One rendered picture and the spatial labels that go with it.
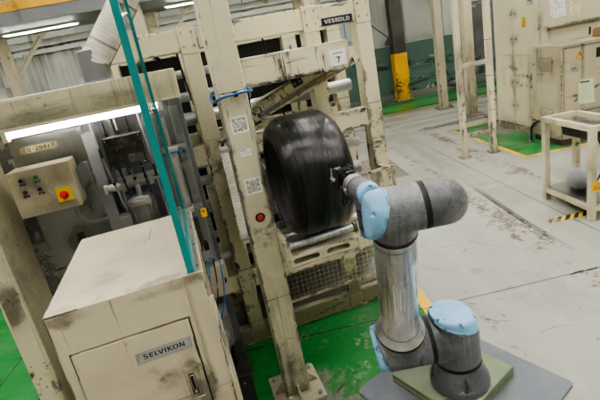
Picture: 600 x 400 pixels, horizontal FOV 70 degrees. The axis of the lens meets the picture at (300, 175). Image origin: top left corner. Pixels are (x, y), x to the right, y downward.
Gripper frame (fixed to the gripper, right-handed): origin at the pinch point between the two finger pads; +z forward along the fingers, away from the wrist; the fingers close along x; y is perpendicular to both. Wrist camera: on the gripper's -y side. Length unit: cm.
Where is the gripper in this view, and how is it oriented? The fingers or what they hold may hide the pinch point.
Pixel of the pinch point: (334, 178)
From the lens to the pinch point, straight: 184.4
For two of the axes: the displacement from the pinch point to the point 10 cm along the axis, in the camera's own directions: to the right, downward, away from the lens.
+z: -3.0, -2.3, 9.3
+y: -1.8, -9.4, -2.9
